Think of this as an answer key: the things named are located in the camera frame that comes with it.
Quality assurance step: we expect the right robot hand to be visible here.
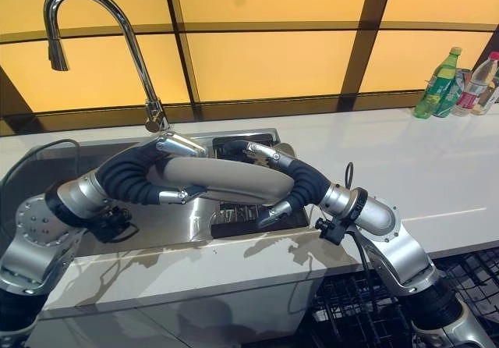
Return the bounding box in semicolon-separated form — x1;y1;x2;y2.
232;140;355;229

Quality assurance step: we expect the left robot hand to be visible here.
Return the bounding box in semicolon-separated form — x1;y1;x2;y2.
60;131;209;219

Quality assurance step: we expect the clear bottle red cap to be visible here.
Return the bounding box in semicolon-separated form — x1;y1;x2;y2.
451;51;499;117

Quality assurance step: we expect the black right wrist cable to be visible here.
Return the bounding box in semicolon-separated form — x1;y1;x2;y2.
344;162;377;291

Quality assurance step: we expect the chrome gooseneck faucet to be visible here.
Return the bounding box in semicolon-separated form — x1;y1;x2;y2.
42;0;171;133

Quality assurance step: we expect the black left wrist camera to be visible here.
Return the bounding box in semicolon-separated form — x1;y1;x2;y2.
92;204;140;244

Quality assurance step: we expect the green plastic bottle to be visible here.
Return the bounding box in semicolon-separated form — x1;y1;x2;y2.
412;45;464;120

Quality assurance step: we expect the thin black left cable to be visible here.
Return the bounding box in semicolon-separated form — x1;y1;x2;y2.
0;138;83;193

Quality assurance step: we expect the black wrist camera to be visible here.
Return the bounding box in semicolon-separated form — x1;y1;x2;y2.
92;204;140;244
316;216;349;247

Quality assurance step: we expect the beige round plate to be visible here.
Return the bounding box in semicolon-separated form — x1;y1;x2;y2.
161;156;296;208

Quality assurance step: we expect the stainless steel sink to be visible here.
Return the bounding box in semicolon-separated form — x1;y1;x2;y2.
0;127;313;257

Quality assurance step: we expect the black wire dishwasher rack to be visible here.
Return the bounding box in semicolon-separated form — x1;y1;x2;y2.
310;245;499;348

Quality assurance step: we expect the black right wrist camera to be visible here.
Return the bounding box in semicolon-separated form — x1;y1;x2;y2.
316;216;349;247

